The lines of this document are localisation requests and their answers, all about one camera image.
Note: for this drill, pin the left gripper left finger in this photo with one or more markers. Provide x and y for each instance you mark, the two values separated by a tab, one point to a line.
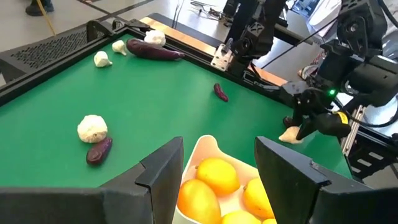
124	202

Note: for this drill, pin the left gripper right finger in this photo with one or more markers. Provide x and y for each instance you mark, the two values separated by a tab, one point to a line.
311	199

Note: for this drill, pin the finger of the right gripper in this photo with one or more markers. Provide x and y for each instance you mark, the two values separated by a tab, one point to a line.
305	129
297	113

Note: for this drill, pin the small purple eggplant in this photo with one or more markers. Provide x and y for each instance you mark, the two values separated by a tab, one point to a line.
220	92
286	122
99	151

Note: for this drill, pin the orange fruit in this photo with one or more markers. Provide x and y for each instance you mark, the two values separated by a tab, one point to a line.
269	221
198	200
255	197

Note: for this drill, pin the yellow lemon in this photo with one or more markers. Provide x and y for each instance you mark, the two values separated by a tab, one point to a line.
241	218
217	175

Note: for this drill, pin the large white garlic bulb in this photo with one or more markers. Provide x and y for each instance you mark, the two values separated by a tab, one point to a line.
92	128

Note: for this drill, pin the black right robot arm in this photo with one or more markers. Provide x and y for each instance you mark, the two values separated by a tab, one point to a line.
360	28

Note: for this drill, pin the white plastic basket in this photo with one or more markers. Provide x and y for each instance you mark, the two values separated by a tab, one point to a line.
206	147

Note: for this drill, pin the long purple eggplant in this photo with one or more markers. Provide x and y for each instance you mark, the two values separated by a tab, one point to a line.
152	51

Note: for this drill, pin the black perforated computer case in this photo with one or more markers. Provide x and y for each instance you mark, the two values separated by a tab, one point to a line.
46	49

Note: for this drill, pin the person's shoe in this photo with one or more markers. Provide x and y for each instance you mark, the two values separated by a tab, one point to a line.
38	7

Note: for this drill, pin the metal mounting bracket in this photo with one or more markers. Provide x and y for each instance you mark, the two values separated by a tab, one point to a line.
221	57

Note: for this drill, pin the black table frame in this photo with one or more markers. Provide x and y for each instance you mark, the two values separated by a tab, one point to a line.
202	60

